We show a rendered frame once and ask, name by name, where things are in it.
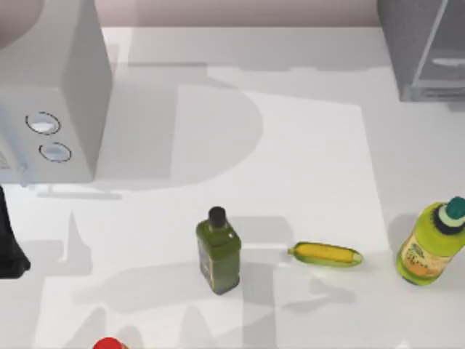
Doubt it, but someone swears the dark green square bottle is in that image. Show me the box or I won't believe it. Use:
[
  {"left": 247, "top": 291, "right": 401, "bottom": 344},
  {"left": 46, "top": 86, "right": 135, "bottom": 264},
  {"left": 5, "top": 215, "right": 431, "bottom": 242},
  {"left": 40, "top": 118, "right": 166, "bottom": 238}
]
[{"left": 195, "top": 206, "right": 242, "bottom": 296}]

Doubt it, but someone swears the yellow corn cob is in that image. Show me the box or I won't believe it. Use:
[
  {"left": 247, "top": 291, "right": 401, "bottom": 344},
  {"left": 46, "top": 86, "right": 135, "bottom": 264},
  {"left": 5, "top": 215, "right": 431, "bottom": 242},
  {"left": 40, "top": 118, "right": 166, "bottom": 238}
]
[{"left": 287, "top": 241, "right": 365, "bottom": 270}]

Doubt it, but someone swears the small microwave knob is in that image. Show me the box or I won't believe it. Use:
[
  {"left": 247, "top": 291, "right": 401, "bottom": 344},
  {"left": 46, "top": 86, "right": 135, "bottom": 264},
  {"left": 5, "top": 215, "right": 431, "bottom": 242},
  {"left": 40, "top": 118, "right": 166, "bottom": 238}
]
[{"left": 39, "top": 142, "right": 73, "bottom": 163}]

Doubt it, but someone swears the large microwave knob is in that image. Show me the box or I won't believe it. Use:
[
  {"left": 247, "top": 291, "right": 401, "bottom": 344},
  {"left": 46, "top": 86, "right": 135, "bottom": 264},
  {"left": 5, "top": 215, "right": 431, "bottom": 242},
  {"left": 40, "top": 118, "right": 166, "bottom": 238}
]
[{"left": 25, "top": 111, "right": 62, "bottom": 136}]

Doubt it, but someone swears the pale microwave oven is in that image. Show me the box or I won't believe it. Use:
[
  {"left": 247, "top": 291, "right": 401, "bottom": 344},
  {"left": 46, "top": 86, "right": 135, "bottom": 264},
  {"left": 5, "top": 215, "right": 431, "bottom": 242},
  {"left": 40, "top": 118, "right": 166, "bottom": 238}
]
[{"left": 0, "top": 0, "right": 113, "bottom": 187}]

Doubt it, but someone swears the yellow-green bottle teal cap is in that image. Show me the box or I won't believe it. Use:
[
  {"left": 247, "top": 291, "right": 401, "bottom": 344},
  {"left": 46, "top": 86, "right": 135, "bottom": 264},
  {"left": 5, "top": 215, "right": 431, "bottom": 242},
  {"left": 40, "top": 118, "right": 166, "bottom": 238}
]
[{"left": 395, "top": 196, "right": 465, "bottom": 288}]

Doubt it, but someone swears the red bottle cap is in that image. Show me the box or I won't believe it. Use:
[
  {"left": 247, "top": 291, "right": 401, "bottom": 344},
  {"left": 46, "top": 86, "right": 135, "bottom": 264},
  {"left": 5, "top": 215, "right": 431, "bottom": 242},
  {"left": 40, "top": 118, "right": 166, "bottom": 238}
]
[{"left": 92, "top": 337, "right": 128, "bottom": 349}]

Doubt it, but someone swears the grey cabinet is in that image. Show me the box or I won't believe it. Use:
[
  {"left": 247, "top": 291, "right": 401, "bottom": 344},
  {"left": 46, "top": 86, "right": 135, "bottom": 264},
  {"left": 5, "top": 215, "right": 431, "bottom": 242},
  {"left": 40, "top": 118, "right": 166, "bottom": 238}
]
[{"left": 376, "top": 0, "right": 465, "bottom": 104}]

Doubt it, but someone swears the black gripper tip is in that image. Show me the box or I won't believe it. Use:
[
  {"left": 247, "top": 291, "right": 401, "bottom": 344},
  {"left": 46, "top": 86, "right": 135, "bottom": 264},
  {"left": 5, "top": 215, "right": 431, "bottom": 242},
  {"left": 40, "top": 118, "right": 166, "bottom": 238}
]
[{"left": 0, "top": 185, "right": 31, "bottom": 280}]

